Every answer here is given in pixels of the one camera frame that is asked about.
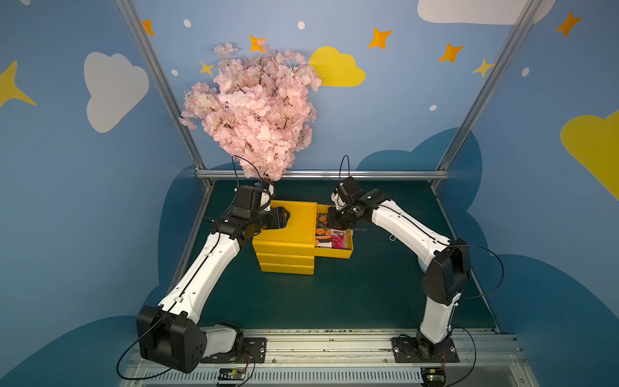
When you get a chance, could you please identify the orange marigold seed bag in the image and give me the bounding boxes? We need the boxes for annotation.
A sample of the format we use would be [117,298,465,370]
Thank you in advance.
[314,214,333,248]

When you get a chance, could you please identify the yellow top drawer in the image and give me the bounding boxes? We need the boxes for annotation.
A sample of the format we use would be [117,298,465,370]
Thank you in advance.
[314,204,354,259]

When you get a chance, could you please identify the yellow plastic drawer cabinet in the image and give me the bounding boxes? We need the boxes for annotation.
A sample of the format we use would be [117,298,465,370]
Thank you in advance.
[252,201,318,275]

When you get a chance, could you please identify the pink hollyhock seed bag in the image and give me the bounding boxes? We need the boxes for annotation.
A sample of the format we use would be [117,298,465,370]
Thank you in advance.
[330,229,348,250]

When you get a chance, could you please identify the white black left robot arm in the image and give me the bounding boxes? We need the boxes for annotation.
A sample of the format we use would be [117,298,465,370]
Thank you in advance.
[136,183,290,373]

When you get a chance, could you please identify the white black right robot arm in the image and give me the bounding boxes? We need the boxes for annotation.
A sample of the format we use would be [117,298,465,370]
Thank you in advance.
[327,177,471,362]

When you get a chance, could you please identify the pink blossom artificial tree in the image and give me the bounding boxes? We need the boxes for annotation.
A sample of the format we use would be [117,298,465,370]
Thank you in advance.
[179,42,322,182]

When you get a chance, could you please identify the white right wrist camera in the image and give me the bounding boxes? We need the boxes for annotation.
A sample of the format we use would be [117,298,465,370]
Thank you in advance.
[330,191,346,210]

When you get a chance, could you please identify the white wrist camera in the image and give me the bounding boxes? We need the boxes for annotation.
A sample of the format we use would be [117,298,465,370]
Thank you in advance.
[258,183,274,211]
[330,191,346,210]

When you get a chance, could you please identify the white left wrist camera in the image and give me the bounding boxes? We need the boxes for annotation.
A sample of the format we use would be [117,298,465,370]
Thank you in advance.
[258,183,274,211]

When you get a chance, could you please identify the aluminium frame rail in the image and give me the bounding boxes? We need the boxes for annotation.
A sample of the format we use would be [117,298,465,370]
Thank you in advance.
[195,168,450,182]

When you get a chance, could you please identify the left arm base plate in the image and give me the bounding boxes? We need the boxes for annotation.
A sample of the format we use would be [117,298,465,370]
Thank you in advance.
[201,338,268,364]

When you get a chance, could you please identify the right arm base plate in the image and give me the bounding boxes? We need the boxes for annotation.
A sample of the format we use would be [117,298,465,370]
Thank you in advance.
[391,334,459,364]

